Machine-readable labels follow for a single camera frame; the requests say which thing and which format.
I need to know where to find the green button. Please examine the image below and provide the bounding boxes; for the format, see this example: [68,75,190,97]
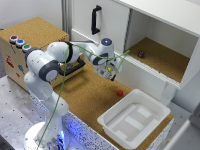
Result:
[21,43,33,54]

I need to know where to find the white sliding door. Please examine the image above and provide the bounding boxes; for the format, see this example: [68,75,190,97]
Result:
[71,0,131,56]

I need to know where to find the wooden drawer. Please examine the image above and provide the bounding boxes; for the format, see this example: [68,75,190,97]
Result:
[53,57,87,89]

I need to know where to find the white plastic box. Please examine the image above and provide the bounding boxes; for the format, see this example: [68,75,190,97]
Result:
[96,88,172,150]

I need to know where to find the white cabinet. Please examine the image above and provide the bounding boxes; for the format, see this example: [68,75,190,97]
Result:
[68,0,200,105]

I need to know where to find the black door handle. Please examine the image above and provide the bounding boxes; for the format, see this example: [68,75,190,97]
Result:
[90,4,103,36]

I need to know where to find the red button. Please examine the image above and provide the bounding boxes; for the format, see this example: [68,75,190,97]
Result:
[9,35,19,45]

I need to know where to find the pink block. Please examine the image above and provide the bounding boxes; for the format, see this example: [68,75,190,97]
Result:
[116,89,125,97]

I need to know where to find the blue button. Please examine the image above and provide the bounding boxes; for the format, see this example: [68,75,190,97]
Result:
[15,38,26,48]

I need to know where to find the green cable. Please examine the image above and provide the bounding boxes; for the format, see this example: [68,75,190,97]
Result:
[34,42,132,150]

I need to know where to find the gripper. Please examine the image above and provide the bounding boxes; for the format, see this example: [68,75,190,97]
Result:
[94,58,123,82]

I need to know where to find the purple block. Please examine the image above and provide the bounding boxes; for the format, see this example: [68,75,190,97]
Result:
[137,50,146,59]

